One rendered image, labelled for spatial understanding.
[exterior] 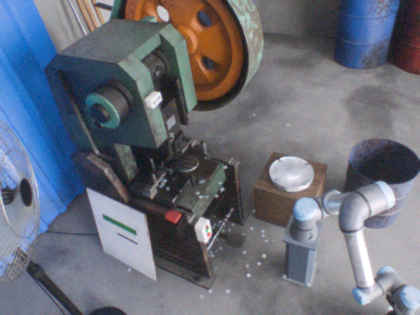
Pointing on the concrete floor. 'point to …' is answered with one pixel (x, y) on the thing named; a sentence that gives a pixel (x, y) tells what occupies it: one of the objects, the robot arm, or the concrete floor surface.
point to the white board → (123, 232)
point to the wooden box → (266, 196)
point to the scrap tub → (397, 156)
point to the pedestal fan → (13, 208)
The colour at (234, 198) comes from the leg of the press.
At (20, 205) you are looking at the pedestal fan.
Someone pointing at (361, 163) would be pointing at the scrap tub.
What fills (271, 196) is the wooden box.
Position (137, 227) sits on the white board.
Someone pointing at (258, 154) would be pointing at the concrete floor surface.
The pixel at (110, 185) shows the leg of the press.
